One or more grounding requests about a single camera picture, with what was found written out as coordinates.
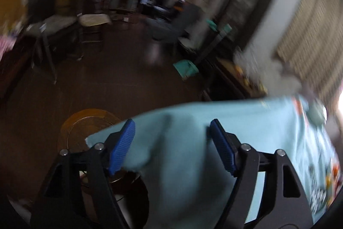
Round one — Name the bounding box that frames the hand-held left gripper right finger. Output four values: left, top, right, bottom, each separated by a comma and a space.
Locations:
210, 118, 314, 229

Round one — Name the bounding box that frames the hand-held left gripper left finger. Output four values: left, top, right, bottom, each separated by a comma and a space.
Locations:
29, 118, 136, 229

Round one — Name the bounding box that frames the pile of small fruits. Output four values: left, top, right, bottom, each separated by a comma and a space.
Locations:
233, 65, 267, 93

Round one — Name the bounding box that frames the round amber glass plate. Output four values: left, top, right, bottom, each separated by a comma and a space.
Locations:
57, 109, 126, 155

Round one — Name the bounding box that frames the blue printed tablecloth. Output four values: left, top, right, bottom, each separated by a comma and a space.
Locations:
86, 95, 342, 229

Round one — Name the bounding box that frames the wooden side table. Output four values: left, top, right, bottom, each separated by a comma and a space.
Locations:
200, 57, 268, 101

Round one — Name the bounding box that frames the teal dustpan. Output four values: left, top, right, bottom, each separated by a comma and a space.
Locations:
173, 59, 199, 79

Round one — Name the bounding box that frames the clear plastic bag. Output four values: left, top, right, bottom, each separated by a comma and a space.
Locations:
233, 47, 302, 97

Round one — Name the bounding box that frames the pale green lidded ceramic jar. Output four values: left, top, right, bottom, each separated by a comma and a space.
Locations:
308, 100, 328, 125

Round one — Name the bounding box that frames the chair with pale cushion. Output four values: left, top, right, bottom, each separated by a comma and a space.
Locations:
78, 13, 111, 51

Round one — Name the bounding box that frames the dark armchair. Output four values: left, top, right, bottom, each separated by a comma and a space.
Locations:
146, 4, 201, 45

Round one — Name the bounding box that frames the wide checked beige curtain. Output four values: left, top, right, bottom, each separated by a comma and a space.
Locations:
276, 0, 343, 105

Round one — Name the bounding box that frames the dark wall poster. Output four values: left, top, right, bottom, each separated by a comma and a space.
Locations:
222, 0, 284, 50

